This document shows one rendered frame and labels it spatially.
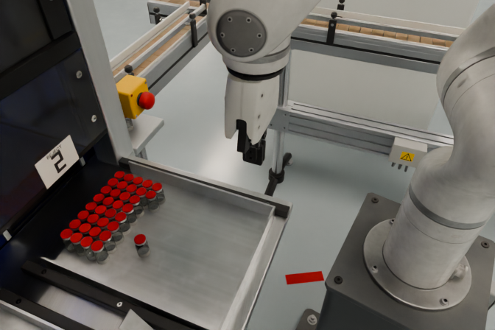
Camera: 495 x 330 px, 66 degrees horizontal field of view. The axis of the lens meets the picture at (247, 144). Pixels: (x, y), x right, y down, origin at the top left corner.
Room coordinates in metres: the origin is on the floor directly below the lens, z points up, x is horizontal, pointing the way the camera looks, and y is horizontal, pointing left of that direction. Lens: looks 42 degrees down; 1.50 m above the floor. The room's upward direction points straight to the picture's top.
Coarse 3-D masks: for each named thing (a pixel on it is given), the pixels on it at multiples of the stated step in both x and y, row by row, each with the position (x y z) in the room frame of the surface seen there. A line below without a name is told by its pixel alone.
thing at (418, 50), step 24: (168, 0) 1.49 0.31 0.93; (192, 0) 1.43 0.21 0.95; (312, 24) 1.27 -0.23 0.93; (336, 24) 1.20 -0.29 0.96; (360, 24) 1.20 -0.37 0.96; (384, 24) 1.18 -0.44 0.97; (408, 24) 1.21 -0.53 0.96; (432, 24) 1.18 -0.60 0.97; (312, 48) 1.23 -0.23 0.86; (336, 48) 1.20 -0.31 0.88; (360, 48) 1.17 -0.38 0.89; (384, 48) 1.15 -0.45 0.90; (408, 48) 1.12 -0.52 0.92; (432, 48) 1.09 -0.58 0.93; (432, 72) 1.08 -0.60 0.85
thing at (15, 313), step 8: (0, 304) 0.29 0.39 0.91; (8, 304) 0.28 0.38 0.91; (0, 312) 0.28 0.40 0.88; (8, 312) 0.28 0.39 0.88; (16, 312) 0.27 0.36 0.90; (24, 312) 0.27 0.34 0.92; (0, 320) 0.27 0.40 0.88; (8, 320) 0.27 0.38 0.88; (16, 320) 0.27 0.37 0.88; (24, 320) 0.27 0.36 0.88; (32, 320) 0.26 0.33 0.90; (40, 320) 0.26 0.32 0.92; (0, 328) 0.26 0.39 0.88; (8, 328) 0.26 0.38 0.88; (16, 328) 0.26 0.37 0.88; (24, 328) 0.26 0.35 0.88; (32, 328) 0.26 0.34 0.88; (40, 328) 0.26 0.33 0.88; (48, 328) 0.25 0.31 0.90; (56, 328) 0.24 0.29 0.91
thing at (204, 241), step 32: (192, 192) 0.54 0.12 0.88; (224, 192) 0.51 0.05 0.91; (160, 224) 0.46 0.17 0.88; (192, 224) 0.46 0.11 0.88; (224, 224) 0.46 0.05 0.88; (256, 224) 0.46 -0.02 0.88; (64, 256) 0.39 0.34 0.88; (128, 256) 0.39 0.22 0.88; (160, 256) 0.39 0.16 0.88; (192, 256) 0.39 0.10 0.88; (224, 256) 0.39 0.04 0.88; (256, 256) 0.38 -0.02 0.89; (96, 288) 0.32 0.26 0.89; (128, 288) 0.33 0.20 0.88; (160, 288) 0.33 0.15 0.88; (192, 288) 0.33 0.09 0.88; (224, 288) 0.33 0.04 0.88; (192, 320) 0.26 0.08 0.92; (224, 320) 0.26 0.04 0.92
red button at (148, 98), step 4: (144, 92) 0.72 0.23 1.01; (148, 92) 0.73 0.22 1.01; (140, 96) 0.71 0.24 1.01; (144, 96) 0.71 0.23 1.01; (148, 96) 0.71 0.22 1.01; (152, 96) 0.72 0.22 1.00; (140, 100) 0.71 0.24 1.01; (144, 100) 0.70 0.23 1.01; (148, 100) 0.71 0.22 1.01; (152, 100) 0.72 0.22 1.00; (140, 104) 0.70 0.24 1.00; (144, 104) 0.70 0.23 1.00; (148, 104) 0.70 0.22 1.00; (152, 104) 0.72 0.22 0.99; (144, 108) 0.70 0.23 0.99; (148, 108) 0.70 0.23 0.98
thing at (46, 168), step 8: (64, 144) 0.52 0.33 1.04; (72, 144) 0.53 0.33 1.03; (64, 152) 0.51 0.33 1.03; (72, 152) 0.52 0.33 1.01; (48, 160) 0.48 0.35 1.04; (56, 160) 0.49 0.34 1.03; (64, 160) 0.50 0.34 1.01; (72, 160) 0.52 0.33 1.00; (40, 168) 0.46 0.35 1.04; (48, 168) 0.47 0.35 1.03; (64, 168) 0.50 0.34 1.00; (48, 176) 0.47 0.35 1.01; (56, 176) 0.48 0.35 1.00; (48, 184) 0.46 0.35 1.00
